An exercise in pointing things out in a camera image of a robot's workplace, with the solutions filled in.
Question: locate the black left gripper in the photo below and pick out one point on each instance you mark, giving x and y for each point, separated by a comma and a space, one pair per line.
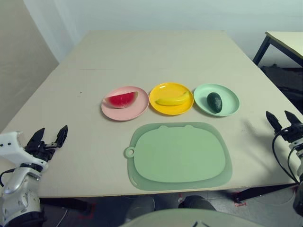
45, 151

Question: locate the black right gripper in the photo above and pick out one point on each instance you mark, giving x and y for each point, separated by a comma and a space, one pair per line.
292, 132

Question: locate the dark green toy avocado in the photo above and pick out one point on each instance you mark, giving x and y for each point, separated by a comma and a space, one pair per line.
215, 102

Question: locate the toy watermelon slice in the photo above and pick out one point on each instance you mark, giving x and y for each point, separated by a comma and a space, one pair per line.
122, 100

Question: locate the yellow toy banana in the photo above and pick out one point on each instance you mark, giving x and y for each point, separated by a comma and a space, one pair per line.
172, 101

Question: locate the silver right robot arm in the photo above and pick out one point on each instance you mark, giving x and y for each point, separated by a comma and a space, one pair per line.
299, 165

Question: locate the mint green round plate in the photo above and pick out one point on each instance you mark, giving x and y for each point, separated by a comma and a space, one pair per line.
227, 99

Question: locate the side table with black legs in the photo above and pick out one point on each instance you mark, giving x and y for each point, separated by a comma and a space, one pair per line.
284, 42

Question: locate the pink round plate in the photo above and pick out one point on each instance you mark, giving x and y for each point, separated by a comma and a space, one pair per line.
125, 113

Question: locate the green cutting mat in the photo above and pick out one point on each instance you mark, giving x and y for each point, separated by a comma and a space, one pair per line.
180, 156

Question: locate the yellow round plate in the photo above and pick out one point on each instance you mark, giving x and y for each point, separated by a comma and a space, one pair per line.
170, 110

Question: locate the dark grey robot left leg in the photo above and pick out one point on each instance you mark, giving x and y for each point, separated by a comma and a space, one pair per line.
142, 206

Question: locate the dark grey robot leg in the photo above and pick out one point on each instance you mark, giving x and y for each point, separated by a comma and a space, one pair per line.
198, 203
142, 206

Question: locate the dark grey robot right leg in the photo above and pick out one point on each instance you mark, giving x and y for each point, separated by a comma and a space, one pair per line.
198, 203

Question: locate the pale green robot torso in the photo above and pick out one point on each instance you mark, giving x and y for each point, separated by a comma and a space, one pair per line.
184, 218

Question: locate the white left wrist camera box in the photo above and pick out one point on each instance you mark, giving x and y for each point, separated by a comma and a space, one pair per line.
11, 146

